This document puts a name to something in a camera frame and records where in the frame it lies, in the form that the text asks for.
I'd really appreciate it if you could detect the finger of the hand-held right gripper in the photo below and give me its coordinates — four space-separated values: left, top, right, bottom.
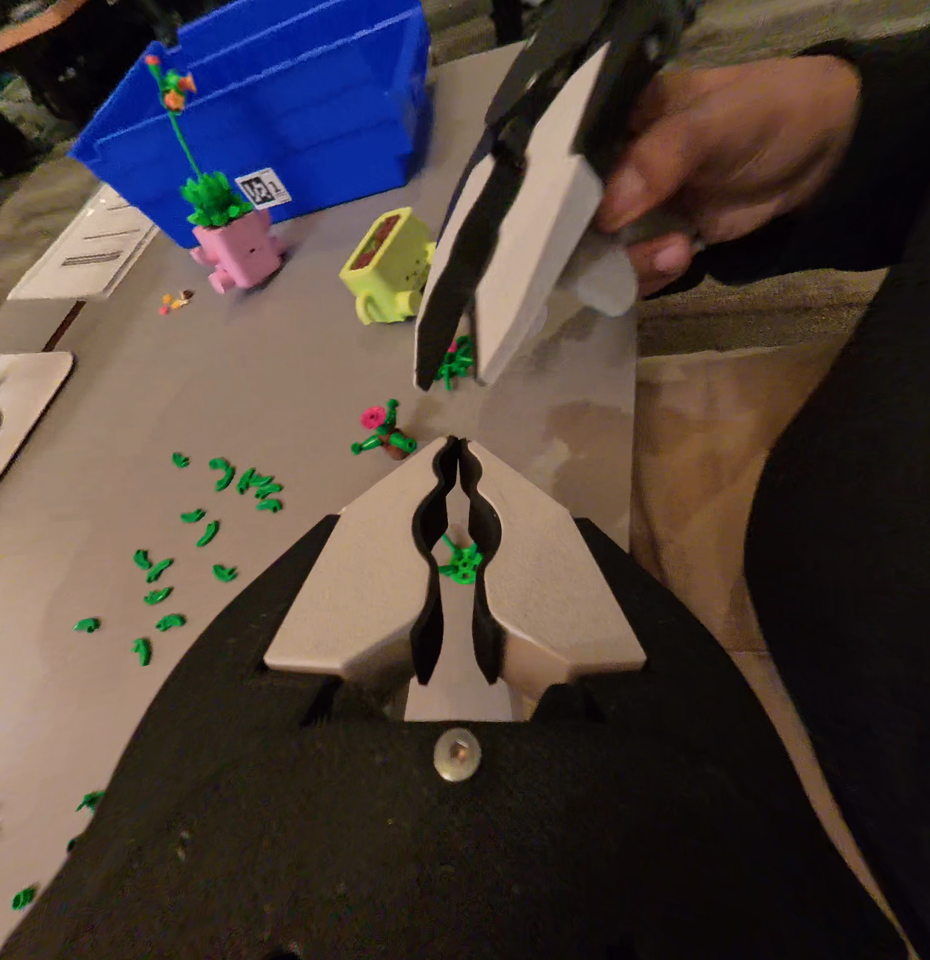
414 161 527 391
472 41 612 387

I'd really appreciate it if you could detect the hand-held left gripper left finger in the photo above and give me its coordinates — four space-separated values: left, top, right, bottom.
264 437 461 687

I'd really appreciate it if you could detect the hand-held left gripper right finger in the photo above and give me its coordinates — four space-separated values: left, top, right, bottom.
460 439 648 715

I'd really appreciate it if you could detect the person's right hand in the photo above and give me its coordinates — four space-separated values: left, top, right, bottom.
594 56 863 299

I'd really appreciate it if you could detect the lime green toy figure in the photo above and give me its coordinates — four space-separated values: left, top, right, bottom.
339 207 436 326

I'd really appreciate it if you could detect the toy bush with pink flowers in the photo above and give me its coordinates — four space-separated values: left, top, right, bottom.
435 335 477 391

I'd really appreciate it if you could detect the scatter of green toy leaves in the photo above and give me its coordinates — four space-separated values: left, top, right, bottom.
73 450 284 669

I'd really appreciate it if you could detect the toy cactus with pink flower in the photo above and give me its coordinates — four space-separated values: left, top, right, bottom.
351 399 418 461

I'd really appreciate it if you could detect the pink toy figure with plant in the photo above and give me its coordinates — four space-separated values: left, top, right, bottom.
146 54 287 295

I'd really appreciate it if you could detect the blue plastic bin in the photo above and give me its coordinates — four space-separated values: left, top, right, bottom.
69 0 434 249

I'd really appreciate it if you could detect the white printed sheet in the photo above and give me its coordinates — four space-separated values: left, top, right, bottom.
7 183 160 303

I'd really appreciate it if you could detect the white rounded board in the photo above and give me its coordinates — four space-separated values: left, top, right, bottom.
0 351 74 500

